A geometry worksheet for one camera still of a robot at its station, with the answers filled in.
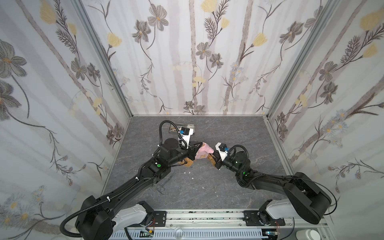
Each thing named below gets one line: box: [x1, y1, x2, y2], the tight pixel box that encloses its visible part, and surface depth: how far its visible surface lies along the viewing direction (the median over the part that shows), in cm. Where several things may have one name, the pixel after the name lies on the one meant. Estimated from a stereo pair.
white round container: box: [296, 229, 321, 240], surface depth 64 cm
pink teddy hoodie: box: [195, 142, 215, 159], surface depth 75 cm
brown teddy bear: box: [179, 154, 216, 168], surface depth 79 cm
